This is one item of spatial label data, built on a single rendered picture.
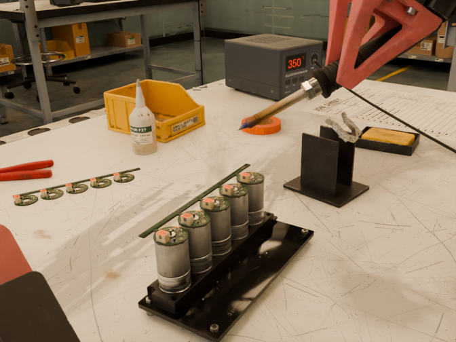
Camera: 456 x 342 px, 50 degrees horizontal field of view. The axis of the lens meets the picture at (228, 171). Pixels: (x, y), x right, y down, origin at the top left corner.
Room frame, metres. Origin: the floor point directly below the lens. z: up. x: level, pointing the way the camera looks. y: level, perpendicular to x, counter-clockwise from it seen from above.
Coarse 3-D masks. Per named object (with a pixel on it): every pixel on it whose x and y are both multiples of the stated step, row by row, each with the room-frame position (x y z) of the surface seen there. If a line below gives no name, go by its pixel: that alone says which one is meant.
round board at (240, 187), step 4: (228, 184) 0.38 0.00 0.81; (232, 184) 0.38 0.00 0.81; (236, 184) 0.38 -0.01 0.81; (240, 184) 0.38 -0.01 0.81; (220, 188) 0.37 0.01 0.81; (240, 188) 0.37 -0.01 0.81; (244, 188) 0.37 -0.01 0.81; (220, 192) 0.36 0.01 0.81; (236, 192) 0.36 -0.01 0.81; (240, 192) 0.36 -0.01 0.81; (224, 196) 0.36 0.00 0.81; (228, 196) 0.36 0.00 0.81; (232, 196) 0.35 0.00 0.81; (236, 196) 0.35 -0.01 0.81; (240, 196) 0.36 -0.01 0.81
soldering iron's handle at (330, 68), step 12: (384, 36) 0.38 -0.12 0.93; (360, 48) 0.38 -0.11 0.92; (372, 48) 0.37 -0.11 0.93; (408, 48) 0.38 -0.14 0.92; (336, 60) 0.38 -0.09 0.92; (360, 60) 0.37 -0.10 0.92; (312, 72) 0.38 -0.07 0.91; (324, 72) 0.37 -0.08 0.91; (336, 72) 0.37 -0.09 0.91; (324, 84) 0.36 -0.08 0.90; (336, 84) 0.37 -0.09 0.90; (324, 96) 0.37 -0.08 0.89
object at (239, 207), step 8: (232, 200) 0.35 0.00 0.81; (240, 200) 0.36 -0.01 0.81; (232, 208) 0.36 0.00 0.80; (240, 208) 0.36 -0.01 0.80; (232, 216) 0.36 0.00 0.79; (240, 216) 0.36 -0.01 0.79; (232, 224) 0.36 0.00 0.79; (240, 224) 0.36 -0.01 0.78; (232, 232) 0.36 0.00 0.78; (240, 232) 0.36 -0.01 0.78
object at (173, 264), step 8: (168, 232) 0.30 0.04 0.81; (160, 248) 0.29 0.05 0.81; (168, 248) 0.29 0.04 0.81; (176, 248) 0.29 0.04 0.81; (184, 248) 0.29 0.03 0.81; (160, 256) 0.29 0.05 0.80; (168, 256) 0.29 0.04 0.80; (176, 256) 0.29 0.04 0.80; (184, 256) 0.29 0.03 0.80; (160, 264) 0.29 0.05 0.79; (168, 264) 0.29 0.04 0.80; (176, 264) 0.29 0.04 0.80; (184, 264) 0.29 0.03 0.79; (160, 272) 0.29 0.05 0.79; (168, 272) 0.29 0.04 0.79; (176, 272) 0.29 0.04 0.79; (184, 272) 0.29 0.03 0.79; (160, 280) 0.29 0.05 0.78; (168, 280) 0.29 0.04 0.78; (176, 280) 0.29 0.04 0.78; (184, 280) 0.29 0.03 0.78; (160, 288) 0.29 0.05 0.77; (168, 288) 0.29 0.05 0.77; (176, 288) 0.29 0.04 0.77; (184, 288) 0.29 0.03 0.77
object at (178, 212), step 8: (240, 168) 0.41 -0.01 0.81; (232, 176) 0.39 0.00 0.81; (216, 184) 0.38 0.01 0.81; (208, 192) 0.36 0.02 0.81; (192, 200) 0.35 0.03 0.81; (200, 200) 0.35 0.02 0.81; (184, 208) 0.34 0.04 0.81; (168, 216) 0.32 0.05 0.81; (160, 224) 0.31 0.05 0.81; (144, 232) 0.30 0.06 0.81; (152, 232) 0.30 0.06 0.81
